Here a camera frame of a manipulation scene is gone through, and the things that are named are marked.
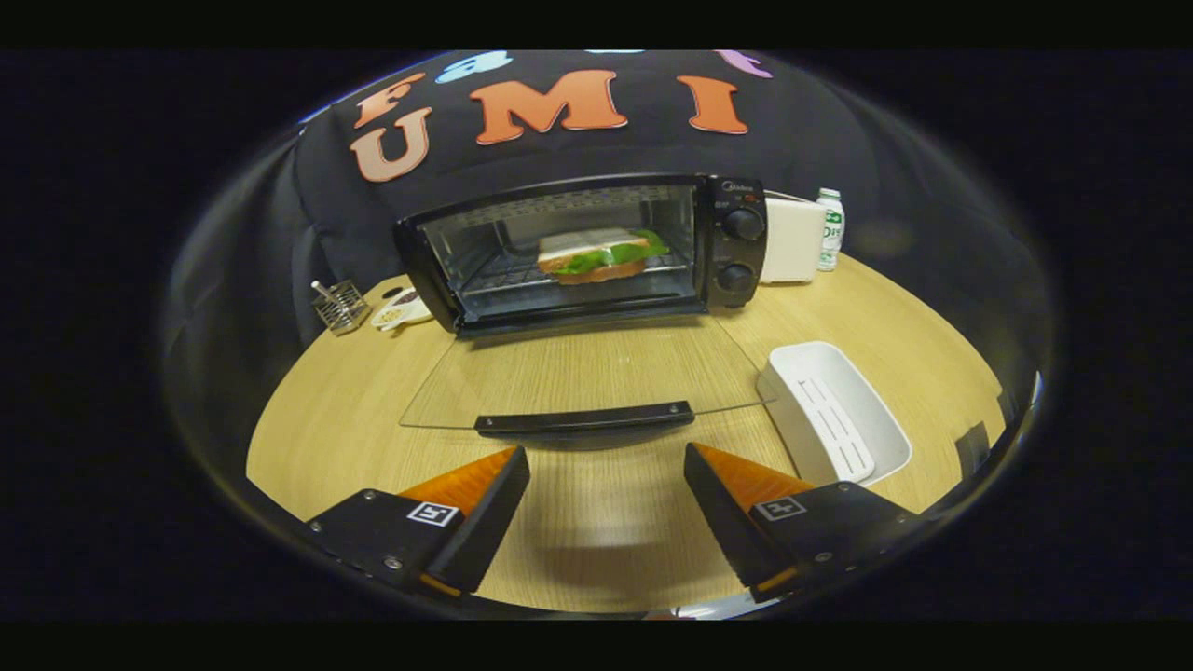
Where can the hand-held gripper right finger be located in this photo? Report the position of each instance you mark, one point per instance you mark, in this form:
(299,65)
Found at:
(727,527)

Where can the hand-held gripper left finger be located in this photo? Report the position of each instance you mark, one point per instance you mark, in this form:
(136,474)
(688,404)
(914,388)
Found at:
(489,522)

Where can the black toaster oven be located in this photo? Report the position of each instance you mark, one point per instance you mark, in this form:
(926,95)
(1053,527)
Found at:
(736,247)

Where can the lettuce sandwich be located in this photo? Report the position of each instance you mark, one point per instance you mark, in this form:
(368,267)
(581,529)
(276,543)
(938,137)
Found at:
(596,256)

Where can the white toaster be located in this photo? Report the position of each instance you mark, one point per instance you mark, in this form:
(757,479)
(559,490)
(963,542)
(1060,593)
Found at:
(790,240)

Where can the white plastic tray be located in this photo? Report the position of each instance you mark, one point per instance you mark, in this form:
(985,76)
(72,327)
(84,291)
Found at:
(839,410)

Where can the white green-label drink bottle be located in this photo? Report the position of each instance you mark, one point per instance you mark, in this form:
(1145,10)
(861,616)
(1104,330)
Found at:
(830,228)

